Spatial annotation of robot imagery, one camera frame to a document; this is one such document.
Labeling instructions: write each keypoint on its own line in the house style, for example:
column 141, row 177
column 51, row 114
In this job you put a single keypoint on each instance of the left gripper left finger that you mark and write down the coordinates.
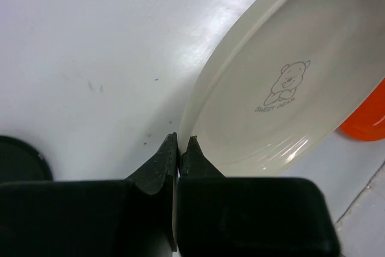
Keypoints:
column 133, row 216

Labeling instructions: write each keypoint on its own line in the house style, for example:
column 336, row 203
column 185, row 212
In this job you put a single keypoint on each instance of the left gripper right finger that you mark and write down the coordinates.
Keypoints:
column 258, row 216

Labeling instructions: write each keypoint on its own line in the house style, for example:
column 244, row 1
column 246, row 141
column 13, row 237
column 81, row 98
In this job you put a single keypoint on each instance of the black plate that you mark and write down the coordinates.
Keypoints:
column 21, row 162

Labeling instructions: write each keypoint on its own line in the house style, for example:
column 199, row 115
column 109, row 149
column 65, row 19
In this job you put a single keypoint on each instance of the cream plate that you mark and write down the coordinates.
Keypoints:
column 286, row 74

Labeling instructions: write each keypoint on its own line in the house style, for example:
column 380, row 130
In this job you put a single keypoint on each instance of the orange plate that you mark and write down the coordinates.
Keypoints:
column 367, row 122

